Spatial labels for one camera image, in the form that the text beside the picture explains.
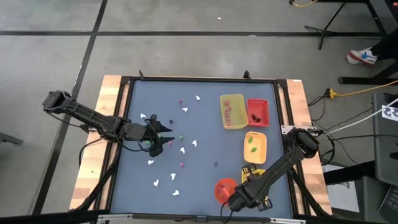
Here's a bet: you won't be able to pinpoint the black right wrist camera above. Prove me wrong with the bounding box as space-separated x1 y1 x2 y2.
228 185 249 213

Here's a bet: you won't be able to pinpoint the translucent yellow plastic tray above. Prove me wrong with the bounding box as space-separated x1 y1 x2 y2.
220 93 249 130

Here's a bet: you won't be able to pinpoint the yellow slotted plastic basket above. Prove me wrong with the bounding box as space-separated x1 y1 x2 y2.
241 167 268 203

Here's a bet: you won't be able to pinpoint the blue-grey table mat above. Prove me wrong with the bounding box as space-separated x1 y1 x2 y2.
110 80 294 219

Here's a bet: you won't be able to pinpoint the white cable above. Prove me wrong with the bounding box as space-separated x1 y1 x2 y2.
323 98 398 135

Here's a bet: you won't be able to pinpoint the laptop keyboard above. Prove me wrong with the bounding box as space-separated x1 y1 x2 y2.
377 185 398 224

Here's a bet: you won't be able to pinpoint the grey chair base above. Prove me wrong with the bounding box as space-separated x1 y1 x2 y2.
0 131 24 146

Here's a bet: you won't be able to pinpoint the person's shoe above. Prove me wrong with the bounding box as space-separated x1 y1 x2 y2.
346 47 379 65

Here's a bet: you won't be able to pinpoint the black tripod stand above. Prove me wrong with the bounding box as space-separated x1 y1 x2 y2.
303 1 348 50

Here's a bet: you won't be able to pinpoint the orange-red round plastic bowl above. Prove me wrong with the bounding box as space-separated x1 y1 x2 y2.
214 178 239 206

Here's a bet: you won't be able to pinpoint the black desk frame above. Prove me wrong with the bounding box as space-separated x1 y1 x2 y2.
338 0 398 85

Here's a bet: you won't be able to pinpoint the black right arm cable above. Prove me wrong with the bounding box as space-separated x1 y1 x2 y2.
220 201 234 224

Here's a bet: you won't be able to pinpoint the grey equipment cabinet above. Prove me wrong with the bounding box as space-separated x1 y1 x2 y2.
372 92 398 187

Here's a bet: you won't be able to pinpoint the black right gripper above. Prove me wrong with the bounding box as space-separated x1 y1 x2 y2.
241 164 274 212

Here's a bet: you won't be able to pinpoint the white box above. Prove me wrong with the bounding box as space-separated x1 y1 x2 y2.
322 164 363 215

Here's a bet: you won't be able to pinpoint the person's leg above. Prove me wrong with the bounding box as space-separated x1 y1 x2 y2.
369 29 398 62

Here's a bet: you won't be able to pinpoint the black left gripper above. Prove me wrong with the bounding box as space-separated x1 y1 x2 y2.
124 114 175 158

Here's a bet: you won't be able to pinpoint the white fiducial tag paper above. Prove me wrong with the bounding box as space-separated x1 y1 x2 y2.
381 105 398 122

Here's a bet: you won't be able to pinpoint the silver frame bracket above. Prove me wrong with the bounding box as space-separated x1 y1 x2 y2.
97 213 134 224
269 217 307 224

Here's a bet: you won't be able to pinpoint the thin yellow cable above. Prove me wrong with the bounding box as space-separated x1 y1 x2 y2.
289 0 320 7

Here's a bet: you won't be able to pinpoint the red slotted plastic basket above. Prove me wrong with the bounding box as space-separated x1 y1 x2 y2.
246 98 270 128

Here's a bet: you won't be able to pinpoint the yellow extension cord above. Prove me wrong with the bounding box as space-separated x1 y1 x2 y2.
325 79 398 100

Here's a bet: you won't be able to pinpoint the orange plastic tray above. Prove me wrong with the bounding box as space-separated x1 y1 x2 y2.
243 131 268 165

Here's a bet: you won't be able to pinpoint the black floor cable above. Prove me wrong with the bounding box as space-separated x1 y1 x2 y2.
326 133 398 142
323 107 374 133

